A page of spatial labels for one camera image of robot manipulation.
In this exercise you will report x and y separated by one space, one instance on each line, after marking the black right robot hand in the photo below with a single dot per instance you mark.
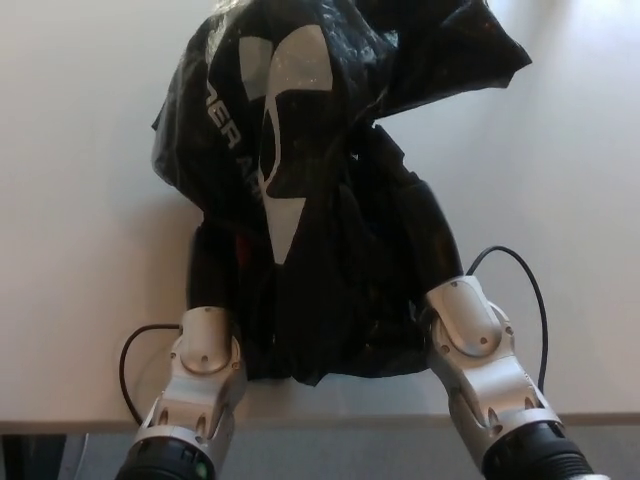
442 245

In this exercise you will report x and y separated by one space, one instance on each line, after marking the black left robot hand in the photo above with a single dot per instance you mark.
210 270

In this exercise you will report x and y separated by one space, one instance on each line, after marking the black Under Armour plastic bag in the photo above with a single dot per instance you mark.
320 165

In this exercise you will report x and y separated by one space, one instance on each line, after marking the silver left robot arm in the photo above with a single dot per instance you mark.
200 380

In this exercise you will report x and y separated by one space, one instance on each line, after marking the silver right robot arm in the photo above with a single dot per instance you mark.
480 360

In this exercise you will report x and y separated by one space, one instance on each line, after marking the dark desk leg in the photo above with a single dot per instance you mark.
30 457

